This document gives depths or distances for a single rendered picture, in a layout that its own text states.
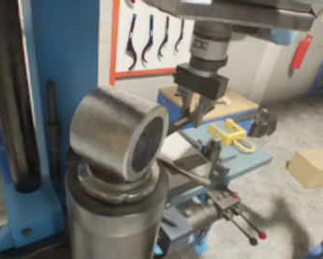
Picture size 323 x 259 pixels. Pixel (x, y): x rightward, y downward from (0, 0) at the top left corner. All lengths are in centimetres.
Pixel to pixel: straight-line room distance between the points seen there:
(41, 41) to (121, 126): 43
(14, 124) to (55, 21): 29
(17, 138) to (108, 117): 42
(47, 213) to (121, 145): 51
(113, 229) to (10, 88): 43
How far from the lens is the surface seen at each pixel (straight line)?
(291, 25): 21
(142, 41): 277
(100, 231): 52
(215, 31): 59
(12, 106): 75
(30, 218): 87
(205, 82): 63
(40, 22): 76
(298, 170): 339
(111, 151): 41
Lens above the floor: 184
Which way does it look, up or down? 32 degrees down
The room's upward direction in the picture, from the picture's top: 10 degrees clockwise
